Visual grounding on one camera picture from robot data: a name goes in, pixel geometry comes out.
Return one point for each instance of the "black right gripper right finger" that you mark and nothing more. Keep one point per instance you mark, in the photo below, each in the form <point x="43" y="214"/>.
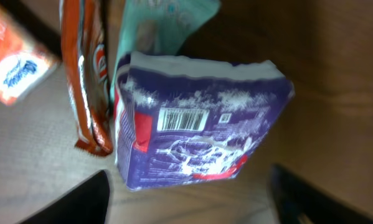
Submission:
<point x="296" y="201"/>

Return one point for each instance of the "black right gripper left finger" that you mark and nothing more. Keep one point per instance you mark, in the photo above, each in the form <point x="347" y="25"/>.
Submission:
<point x="86" y="203"/>

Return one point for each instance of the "purple pink liner pack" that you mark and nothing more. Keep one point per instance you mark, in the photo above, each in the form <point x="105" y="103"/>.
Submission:
<point x="181" y="120"/>

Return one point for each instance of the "orange brown snack bar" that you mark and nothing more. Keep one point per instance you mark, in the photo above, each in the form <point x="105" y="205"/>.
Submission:
<point x="83" y="53"/>

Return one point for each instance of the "small orange box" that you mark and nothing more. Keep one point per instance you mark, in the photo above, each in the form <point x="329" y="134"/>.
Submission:
<point x="29" y="51"/>

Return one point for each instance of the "teal snack packet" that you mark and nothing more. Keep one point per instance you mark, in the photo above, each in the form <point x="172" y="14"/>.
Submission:
<point x="161" y="27"/>

